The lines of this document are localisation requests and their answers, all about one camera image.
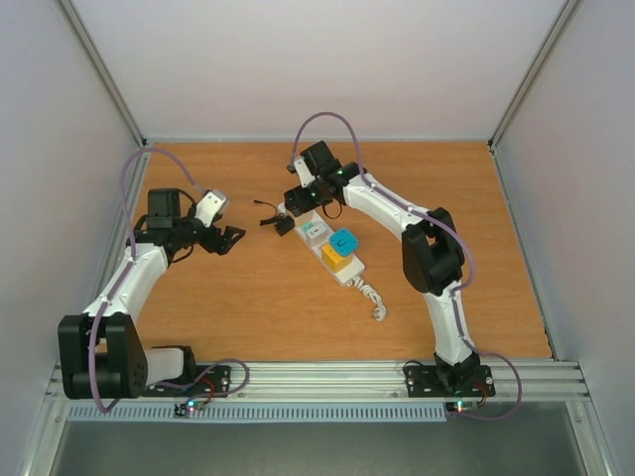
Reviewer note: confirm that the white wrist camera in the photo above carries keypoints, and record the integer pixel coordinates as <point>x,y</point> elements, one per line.
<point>211,207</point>
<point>299,167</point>

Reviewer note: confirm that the yellow cube plug adapter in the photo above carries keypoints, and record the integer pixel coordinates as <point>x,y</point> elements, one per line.
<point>333,260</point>

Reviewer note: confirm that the left small circuit board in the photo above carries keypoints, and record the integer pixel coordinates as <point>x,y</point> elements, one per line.
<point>188,408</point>

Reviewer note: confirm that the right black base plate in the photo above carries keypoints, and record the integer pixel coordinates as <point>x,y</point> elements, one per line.
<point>468,379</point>

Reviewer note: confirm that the grey slotted cable duct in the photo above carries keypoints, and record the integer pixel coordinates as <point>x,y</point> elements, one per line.
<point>235,413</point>

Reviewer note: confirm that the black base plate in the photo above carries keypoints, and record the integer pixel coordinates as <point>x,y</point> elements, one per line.
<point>468,379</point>
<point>218,378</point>

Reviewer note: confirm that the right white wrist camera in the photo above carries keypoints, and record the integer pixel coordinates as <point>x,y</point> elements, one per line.
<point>299,167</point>

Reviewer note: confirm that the aluminium frame post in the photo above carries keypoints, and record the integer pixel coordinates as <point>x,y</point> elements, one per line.
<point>538,62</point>
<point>90,49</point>

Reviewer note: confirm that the blue cube plug adapter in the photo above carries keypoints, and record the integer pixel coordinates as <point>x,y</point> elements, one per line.
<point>344,241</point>

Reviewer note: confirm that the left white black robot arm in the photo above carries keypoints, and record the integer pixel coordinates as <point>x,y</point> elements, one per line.
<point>102,357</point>

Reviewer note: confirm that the aluminium front rail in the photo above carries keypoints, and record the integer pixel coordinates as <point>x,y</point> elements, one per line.
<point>537,380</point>

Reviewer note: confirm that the right aluminium frame post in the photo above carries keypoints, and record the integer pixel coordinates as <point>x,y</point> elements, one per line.
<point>538,62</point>

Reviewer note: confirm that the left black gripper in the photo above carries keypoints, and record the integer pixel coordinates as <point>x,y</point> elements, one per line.
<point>212,245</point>

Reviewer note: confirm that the right small circuit board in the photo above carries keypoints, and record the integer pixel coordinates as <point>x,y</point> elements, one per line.
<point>462,406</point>

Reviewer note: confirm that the small circuit board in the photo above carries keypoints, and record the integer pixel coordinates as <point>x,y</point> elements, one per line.
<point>188,408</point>
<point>462,406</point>

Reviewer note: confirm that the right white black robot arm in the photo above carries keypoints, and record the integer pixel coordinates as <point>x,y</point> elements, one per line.
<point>432,254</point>

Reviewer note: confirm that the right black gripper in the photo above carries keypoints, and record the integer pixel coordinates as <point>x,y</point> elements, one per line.
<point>297,202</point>

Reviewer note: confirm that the white power strip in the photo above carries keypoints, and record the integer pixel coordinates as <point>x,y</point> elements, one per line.
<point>351,276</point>

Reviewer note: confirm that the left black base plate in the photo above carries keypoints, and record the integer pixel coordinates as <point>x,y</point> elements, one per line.
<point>218,378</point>

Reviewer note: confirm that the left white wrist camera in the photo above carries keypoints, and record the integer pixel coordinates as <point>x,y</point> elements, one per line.
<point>211,207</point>

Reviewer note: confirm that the left aluminium frame post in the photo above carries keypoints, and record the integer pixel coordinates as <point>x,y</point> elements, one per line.
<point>90,49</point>

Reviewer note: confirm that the black power adapter with cable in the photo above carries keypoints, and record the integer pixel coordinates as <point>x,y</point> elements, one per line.
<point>281,221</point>

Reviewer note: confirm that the white grey plug adapter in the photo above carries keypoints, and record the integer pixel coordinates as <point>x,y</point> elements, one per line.
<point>315,232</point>

